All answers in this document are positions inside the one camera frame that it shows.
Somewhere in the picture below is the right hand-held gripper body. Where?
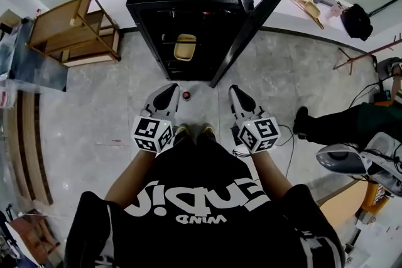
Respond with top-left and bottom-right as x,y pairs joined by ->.
231,107 -> 281,155

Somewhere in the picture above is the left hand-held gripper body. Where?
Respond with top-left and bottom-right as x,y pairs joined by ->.
131,108 -> 175,154

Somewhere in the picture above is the person's left forearm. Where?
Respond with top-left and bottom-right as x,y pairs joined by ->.
103,147 -> 156,208

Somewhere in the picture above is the person's right forearm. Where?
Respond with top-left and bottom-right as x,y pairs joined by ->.
249,152 -> 295,196

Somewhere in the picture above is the person's left tan shoe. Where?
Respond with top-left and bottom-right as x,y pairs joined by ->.
174,123 -> 192,136

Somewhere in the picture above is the person's tan shoe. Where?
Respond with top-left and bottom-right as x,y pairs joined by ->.
200,122 -> 217,136
174,123 -> 192,136

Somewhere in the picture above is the person's right tan shoe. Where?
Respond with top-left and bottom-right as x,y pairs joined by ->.
200,122 -> 217,136

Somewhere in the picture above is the yellow plastic tray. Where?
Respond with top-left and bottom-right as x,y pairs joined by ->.
173,33 -> 198,62

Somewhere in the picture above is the white low ledge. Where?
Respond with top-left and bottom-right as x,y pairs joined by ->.
84,0 -> 378,55

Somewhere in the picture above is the light wooden side table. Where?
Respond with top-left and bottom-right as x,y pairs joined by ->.
316,178 -> 370,225

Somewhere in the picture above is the person's black printed shirt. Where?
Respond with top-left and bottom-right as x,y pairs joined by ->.
64,134 -> 346,268

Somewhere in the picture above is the tan plastic scoop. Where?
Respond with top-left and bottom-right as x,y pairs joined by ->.
290,0 -> 325,30

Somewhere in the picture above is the wooden shelf cart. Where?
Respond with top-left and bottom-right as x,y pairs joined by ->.
25,0 -> 122,68

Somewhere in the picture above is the curved wooden slat panel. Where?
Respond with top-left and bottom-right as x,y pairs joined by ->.
6,90 -> 55,207

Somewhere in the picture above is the reddish brown coat rack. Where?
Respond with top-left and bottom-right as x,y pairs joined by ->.
332,35 -> 398,77

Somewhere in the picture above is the pink plastic object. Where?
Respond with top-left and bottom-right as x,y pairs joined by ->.
326,1 -> 347,21

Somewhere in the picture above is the plastic wrapped grey box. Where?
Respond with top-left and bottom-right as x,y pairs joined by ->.
0,18 -> 68,94

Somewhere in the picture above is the black backpack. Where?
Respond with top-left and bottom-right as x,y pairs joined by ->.
340,3 -> 374,42

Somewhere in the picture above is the reddish brown crate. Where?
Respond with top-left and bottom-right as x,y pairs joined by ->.
0,203 -> 61,268

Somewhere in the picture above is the yellow frame with striped cloth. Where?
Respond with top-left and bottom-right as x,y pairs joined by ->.
362,180 -> 397,218

